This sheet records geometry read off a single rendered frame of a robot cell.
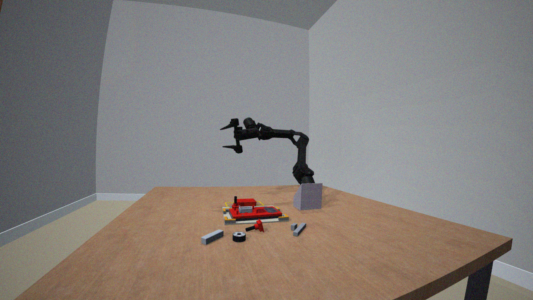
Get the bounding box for black toy car wheel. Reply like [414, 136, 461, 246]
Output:
[233, 232, 246, 243]

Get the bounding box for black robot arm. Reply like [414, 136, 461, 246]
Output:
[243, 118, 315, 185]

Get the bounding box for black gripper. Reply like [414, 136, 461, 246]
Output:
[220, 118, 251, 154]

